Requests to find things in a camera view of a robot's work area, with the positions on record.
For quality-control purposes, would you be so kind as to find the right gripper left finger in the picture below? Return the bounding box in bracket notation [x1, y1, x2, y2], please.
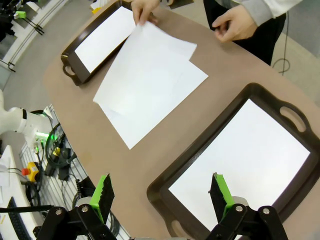
[36, 172, 118, 240]

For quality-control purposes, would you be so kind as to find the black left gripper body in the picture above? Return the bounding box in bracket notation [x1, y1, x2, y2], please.
[0, 2, 17, 38]

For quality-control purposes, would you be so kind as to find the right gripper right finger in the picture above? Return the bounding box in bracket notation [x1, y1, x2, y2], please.
[204, 172, 288, 240]

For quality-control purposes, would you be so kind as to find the white A4 paper sheet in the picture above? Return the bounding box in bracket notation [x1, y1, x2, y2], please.
[167, 98, 312, 235]
[92, 20, 198, 118]
[74, 5, 137, 74]

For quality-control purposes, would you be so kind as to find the white A4 paper stack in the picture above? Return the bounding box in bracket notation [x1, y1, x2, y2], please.
[99, 59, 210, 150]

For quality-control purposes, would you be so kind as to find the person's left forearm white sleeve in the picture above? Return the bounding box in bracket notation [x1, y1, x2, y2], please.
[241, 0, 303, 27]

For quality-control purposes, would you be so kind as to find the person's right hand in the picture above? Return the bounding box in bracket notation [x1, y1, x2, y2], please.
[131, 0, 161, 27]

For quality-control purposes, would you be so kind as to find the person's left hand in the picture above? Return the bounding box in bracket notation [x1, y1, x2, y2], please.
[211, 4, 258, 43]

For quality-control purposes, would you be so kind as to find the black floor stand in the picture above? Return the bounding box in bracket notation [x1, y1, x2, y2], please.
[21, 14, 46, 36]

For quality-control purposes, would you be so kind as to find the black power adapter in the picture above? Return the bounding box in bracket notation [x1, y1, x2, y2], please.
[58, 166, 72, 181]

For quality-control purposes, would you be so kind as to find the dark brown serving tray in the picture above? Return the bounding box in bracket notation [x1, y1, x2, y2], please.
[60, 0, 137, 87]
[146, 82, 316, 238]

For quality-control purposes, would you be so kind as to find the yellow white folded object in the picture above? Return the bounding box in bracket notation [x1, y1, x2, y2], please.
[90, 0, 106, 15]

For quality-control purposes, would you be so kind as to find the yellow emergency stop button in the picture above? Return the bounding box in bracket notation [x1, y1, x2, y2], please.
[21, 161, 41, 181]

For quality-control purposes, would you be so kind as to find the black computer keyboard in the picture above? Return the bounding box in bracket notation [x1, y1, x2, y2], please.
[6, 196, 30, 240]

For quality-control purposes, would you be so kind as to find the white desk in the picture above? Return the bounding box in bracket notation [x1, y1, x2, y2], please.
[0, 144, 38, 240]

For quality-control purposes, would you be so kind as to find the person in white hoodie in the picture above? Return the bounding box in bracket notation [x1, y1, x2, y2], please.
[203, 0, 287, 66]

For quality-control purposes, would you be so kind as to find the slotted aluminium base plate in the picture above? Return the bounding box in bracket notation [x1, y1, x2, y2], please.
[18, 103, 131, 240]

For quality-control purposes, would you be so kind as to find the black cable bundle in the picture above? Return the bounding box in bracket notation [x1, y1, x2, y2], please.
[34, 122, 77, 181]

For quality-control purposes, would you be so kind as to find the coiled black cable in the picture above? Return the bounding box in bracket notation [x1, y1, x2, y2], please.
[24, 183, 42, 208]

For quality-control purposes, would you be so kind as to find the black floor cable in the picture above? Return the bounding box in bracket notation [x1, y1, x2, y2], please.
[271, 12, 291, 76]

